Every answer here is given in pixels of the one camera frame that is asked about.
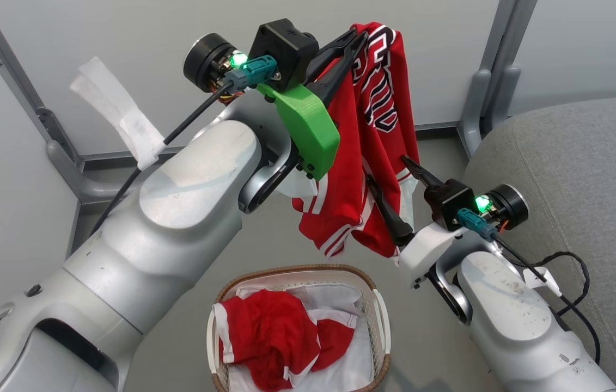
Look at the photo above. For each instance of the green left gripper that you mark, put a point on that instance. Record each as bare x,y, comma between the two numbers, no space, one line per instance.
310,130

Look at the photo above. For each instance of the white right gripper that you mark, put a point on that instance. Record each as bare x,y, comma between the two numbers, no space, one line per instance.
427,250

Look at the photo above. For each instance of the red jersey with lettering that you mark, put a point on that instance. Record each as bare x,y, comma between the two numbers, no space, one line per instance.
348,179

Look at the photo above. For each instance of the plain red white-trimmed garment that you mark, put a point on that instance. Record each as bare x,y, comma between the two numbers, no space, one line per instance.
269,337

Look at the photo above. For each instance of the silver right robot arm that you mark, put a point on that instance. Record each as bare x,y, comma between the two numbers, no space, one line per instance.
509,316

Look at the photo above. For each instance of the white basket with brown rim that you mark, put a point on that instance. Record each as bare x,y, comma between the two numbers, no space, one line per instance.
383,326

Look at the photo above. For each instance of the white cloth basket liner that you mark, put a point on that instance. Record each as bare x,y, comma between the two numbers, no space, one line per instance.
351,370

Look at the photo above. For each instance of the grey partition support foot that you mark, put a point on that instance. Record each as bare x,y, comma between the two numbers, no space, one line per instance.
87,188
474,109

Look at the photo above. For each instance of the small white tape tag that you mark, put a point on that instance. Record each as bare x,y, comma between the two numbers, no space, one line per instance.
539,277

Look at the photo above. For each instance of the grey fabric sofa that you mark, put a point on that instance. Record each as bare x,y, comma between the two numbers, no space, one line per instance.
585,179

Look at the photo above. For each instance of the large white tape tag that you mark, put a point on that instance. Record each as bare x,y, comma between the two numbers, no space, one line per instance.
122,117

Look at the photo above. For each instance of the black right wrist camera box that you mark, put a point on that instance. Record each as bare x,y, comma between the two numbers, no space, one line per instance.
449,198

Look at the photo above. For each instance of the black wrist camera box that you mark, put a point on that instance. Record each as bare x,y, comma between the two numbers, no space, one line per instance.
449,198
283,46

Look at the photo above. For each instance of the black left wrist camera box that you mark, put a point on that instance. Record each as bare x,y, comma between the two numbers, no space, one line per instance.
283,46

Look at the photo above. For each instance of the grey partition bottom rail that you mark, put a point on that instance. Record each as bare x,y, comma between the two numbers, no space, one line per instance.
438,129

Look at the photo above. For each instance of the grey partition post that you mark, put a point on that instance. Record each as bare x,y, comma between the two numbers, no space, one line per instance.
16,79
509,32

